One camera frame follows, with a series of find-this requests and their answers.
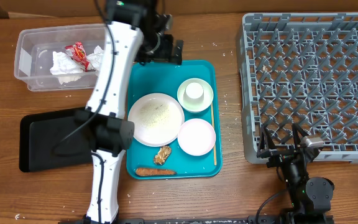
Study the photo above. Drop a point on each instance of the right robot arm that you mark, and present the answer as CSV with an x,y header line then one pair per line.
x,y
310,196

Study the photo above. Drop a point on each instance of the white cup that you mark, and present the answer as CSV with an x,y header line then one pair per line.
x,y
194,91

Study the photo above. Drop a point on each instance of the wooden chopstick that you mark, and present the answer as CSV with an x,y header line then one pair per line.
x,y
214,135

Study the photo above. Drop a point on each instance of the golden fried food piece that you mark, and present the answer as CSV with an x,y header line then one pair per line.
x,y
163,154

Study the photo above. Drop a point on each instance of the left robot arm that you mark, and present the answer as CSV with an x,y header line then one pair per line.
x,y
134,32

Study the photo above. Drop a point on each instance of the silver foil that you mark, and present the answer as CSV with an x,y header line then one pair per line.
x,y
95,58

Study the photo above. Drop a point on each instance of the red snack wrapper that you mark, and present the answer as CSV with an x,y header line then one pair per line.
x,y
78,54

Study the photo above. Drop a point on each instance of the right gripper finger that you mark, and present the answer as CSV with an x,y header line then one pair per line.
x,y
298,134
266,143

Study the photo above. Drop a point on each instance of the large white plate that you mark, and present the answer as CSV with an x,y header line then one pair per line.
x,y
157,118

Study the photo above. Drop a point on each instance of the brown fried stick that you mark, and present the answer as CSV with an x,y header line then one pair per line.
x,y
145,172

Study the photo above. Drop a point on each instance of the white napkin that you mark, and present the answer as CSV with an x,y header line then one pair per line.
x,y
65,67

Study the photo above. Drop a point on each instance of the grey dishwasher rack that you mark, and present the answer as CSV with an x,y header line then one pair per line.
x,y
300,68

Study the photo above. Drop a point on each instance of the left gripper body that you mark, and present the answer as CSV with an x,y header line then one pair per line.
x,y
158,48

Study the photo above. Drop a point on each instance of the clear plastic bin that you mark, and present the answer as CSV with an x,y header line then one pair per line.
x,y
33,58

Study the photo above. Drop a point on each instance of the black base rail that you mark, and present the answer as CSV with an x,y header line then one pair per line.
x,y
194,221

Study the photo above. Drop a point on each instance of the black tray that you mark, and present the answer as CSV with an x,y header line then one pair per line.
x,y
39,136

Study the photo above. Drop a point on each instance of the pale green bowl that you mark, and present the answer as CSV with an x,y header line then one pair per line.
x,y
195,106

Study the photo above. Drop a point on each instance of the teal serving tray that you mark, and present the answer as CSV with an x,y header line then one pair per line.
x,y
166,78

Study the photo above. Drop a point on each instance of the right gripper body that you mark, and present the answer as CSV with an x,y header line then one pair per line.
x,y
280,157

